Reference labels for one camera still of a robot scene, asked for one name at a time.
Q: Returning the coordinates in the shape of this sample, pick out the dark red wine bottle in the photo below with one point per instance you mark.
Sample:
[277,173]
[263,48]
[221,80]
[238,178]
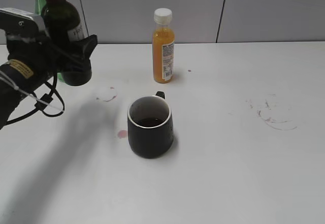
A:
[63,24]

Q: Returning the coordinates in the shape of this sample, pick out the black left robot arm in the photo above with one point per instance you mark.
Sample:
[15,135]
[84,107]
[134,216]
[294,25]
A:
[10,98]

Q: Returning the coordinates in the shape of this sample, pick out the black mug white interior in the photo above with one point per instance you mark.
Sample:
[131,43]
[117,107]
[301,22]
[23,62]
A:
[150,126]

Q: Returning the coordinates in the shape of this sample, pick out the orange juice bottle white cap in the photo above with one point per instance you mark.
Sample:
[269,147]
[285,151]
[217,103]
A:
[163,40]

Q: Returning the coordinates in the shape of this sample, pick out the white zip tie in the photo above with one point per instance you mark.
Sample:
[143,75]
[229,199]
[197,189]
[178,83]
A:
[12,84]

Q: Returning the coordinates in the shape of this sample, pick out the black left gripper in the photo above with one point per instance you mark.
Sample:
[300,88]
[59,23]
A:
[30,64]

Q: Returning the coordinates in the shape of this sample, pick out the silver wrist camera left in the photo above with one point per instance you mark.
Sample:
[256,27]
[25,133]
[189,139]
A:
[20,25]

